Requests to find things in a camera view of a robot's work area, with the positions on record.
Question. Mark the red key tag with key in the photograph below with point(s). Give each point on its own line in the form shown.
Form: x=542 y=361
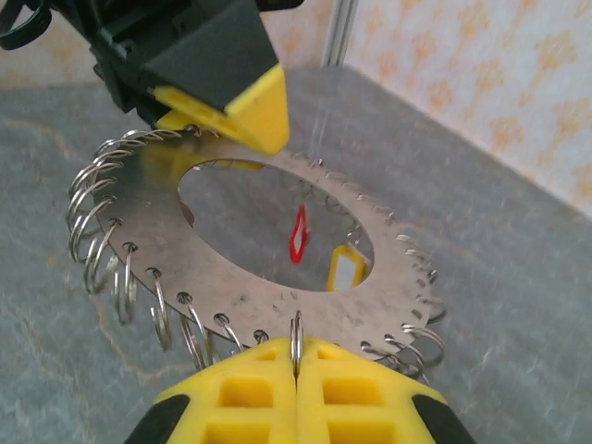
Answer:
x=299 y=240

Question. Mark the yellow key tag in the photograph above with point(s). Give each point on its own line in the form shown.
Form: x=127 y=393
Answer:
x=347 y=273

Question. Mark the steel keyring disc with rings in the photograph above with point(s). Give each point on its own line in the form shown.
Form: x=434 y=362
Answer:
x=208 y=277

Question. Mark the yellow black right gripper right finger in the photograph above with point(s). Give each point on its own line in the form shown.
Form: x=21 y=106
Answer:
x=393 y=388

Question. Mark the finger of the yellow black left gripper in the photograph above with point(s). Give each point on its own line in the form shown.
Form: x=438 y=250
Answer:
x=217 y=60
x=194 y=111

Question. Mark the aluminium frame post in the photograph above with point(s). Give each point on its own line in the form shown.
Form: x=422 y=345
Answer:
x=340 y=32

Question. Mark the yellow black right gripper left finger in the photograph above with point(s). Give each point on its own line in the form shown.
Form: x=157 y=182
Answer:
x=199 y=393

